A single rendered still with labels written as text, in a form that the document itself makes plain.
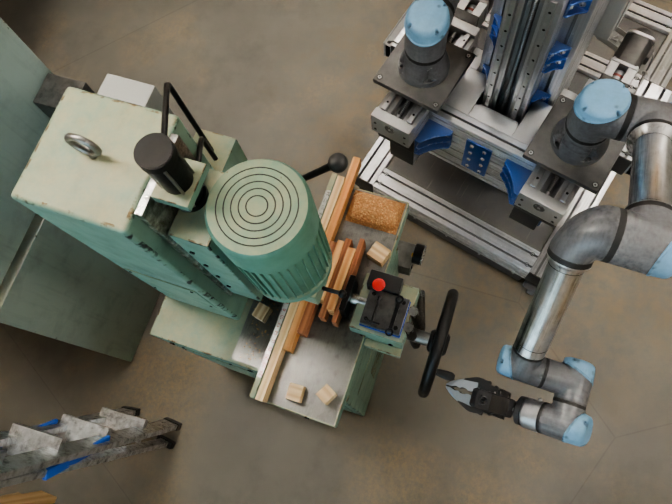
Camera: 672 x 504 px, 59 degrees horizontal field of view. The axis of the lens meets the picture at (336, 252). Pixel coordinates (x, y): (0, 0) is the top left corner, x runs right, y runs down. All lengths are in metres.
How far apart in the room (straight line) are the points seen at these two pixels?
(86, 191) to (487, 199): 1.64
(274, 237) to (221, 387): 1.59
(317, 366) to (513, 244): 1.07
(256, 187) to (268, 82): 1.96
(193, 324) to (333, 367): 0.43
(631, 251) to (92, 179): 1.01
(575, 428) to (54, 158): 1.21
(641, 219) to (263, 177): 0.76
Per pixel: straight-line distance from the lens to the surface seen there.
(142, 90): 1.15
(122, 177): 1.04
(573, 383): 1.53
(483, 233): 2.29
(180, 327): 1.70
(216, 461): 2.47
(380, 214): 1.54
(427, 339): 1.56
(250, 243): 0.94
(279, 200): 0.95
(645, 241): 1.32
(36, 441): 1.89
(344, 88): 2.83
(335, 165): 1.03
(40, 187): 1.10
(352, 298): 1.45
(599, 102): 1.62
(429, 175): 2.38
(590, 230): 1.30
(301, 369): 1.49
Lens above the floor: 2.37
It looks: 71 degrees down
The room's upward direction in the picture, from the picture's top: 18 degrees counter-clockwise
